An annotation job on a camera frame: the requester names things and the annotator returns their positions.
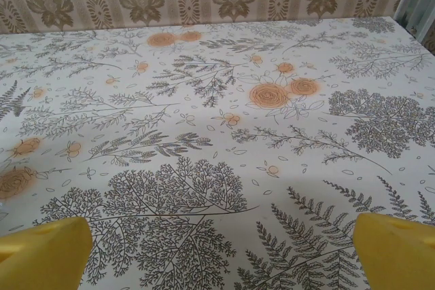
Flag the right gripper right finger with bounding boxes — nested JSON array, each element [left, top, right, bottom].
[[353, 212, 435, 290]]

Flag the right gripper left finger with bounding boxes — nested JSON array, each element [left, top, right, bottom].
[[0, 217, 94, 290]]

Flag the floral tablecloth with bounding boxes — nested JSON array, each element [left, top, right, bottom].
[[0, 16, 435, 290]]

